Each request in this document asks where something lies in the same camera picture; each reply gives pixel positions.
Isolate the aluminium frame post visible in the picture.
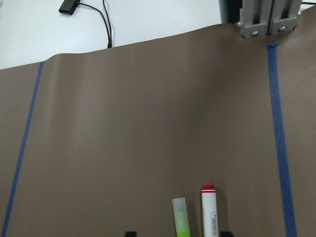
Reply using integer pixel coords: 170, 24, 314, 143
239, 0, 302, 38

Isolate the black cable on table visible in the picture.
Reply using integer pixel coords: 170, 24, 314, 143
79, 0, 114, 48

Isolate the red white marker pen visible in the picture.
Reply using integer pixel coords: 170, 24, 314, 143
201, 184, 219, 237

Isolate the green highlighter pen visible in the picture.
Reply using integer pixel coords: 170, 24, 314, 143
172, 197, 191, 237

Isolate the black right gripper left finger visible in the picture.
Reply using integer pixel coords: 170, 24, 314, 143
124, 231, 137, 237

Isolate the small black usb device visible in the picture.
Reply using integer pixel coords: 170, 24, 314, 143
59, 0, 80, 15

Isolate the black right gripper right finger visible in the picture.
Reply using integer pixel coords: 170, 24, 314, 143
220, 231, 233, 237

